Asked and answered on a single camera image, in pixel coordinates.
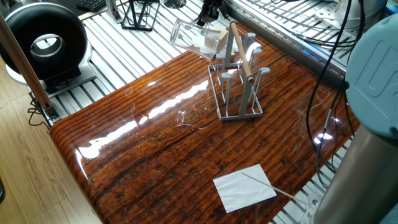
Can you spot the brown wooden post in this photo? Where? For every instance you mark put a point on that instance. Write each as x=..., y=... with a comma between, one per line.
x=25, y=62

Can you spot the black keyboard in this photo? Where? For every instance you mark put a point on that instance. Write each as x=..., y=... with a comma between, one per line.
x=90, y=4

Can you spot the flat white paper sheet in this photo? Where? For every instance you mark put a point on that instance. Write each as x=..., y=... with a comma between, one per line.
x=244, y=186

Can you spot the black round fan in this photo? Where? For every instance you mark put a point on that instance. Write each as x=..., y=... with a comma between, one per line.
x=18, y=25

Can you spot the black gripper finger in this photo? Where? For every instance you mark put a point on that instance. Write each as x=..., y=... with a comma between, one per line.
x=213, y=9
x=202, y=14

